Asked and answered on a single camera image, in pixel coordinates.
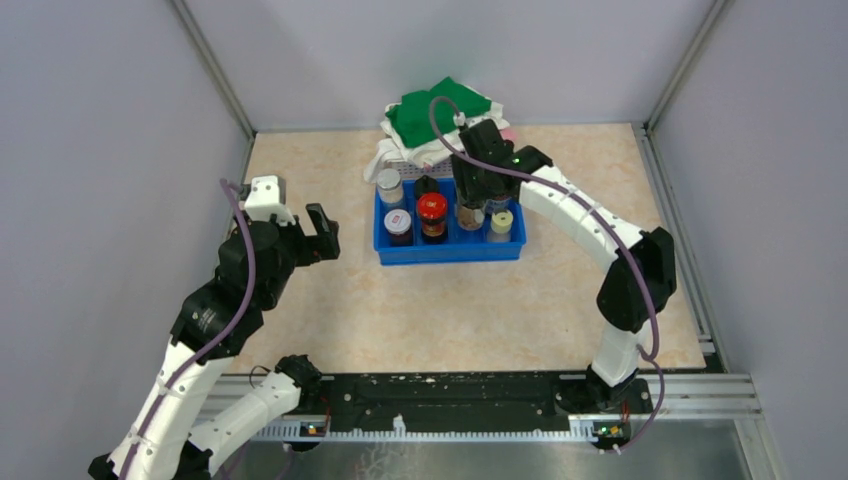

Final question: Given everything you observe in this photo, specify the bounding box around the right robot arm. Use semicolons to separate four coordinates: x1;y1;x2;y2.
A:
451;120;677;412

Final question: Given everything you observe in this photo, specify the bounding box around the red-lidded jar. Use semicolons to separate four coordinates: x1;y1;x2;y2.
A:
416;192;448;244

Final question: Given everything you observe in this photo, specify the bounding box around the white plastic basket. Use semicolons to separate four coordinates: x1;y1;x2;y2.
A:
387;160;453;180

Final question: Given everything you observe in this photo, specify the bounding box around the silver-lidded clear shaker bottle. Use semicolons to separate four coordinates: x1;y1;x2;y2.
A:
376;168;406;210

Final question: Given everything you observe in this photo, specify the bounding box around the small black cap bottle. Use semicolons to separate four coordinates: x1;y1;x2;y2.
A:
456;204;486;231

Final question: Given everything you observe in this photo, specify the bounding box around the blue plastic divided tray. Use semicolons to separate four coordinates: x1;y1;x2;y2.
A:
373;177;527;266

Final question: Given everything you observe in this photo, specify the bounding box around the white-lidded brown spice jar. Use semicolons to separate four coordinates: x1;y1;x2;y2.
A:
383;209;414;247

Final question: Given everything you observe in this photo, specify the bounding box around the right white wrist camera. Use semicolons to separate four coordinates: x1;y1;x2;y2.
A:
453;112;487;130

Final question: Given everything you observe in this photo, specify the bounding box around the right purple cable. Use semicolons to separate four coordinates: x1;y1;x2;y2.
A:
429;96;666;454

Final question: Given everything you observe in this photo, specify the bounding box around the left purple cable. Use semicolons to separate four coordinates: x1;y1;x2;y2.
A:
116;178;258;480

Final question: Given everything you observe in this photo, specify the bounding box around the purple cable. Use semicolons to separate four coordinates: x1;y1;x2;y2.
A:
116;178;258;480
429;96;666;454

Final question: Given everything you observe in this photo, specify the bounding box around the white folded cloth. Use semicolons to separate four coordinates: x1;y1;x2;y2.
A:
363;101;512;183

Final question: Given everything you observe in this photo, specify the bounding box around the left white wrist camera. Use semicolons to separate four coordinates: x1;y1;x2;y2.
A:
239;175;296;227

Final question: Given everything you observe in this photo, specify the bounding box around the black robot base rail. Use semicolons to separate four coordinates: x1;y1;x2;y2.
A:
198;370;763;444

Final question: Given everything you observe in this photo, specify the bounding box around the green folded cloth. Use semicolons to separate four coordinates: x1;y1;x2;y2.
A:
385;76;493;150

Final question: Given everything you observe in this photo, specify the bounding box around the black-capped squeeze bottle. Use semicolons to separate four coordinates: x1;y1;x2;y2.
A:
413;175;440;201

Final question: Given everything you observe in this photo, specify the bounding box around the pink folded cloth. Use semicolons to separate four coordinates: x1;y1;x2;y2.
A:
500;128;517;142

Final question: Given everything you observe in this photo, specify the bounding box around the yellow-lidded beige jar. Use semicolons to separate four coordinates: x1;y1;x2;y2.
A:
487;210;514;243

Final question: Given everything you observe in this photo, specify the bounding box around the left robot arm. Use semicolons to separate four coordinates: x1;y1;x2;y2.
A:
88;203;340;479

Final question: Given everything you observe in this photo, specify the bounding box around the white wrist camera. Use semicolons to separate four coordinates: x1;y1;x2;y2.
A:
453;112;487;130
239;175;296;227

